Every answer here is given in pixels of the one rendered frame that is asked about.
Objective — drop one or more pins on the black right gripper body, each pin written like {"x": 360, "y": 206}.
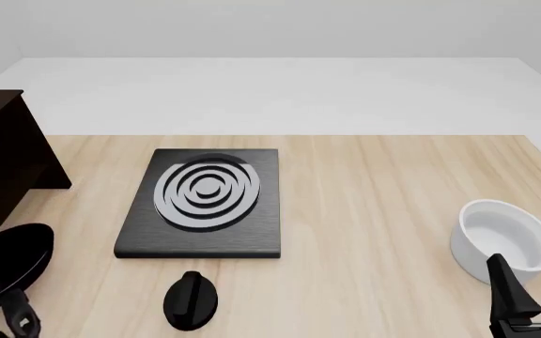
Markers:
{"x": 533, "y": 331}

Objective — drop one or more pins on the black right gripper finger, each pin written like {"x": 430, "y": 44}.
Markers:
{"x": 510, "y": 303}

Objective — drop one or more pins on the round black stove knob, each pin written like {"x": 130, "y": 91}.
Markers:
{"x": 190, "y": 303}

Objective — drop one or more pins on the flat black stove plate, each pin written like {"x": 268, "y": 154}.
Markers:
{"x": 205, "y": 239}

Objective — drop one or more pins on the white bowl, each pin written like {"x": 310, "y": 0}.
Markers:
{"x": 496, "y": 246}

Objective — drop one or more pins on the black frying pan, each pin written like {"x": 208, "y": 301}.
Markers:
{"x": 14, "y": 253}

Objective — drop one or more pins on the dark brown wooden cabinet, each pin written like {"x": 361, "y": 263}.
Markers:
{"x": 3, "y": 158}

